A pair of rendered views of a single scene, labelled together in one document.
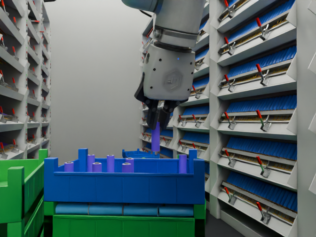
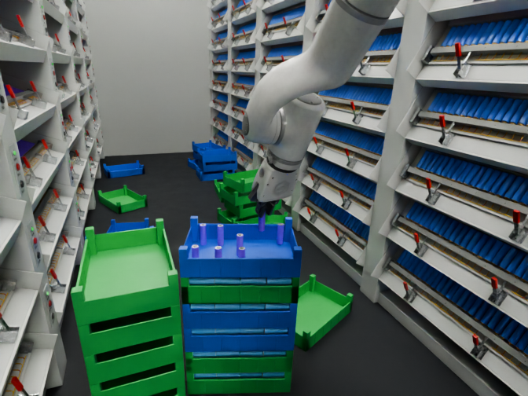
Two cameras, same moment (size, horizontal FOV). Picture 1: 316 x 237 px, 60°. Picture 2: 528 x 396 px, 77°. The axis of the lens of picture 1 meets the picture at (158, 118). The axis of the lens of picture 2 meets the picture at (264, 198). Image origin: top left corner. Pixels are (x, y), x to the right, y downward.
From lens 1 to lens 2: 0.41 m
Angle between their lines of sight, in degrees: 23
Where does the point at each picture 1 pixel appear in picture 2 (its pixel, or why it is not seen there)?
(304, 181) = (376, 221)
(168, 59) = (279, 177)
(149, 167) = (251, 230)
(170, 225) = (275, 290)
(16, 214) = (176, 301)
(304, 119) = (386, 170)
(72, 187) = (202, 268)
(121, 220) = (239, 288)
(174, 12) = (288, 149)
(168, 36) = (280, 163)
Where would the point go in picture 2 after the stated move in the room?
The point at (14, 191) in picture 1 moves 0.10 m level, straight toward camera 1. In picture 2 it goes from (174, 287) to (192, 315)
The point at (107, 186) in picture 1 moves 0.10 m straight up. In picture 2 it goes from (229, 267) to (229, 231)
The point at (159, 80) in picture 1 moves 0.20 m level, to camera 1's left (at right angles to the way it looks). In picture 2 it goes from (270, 190) to (182, 191)
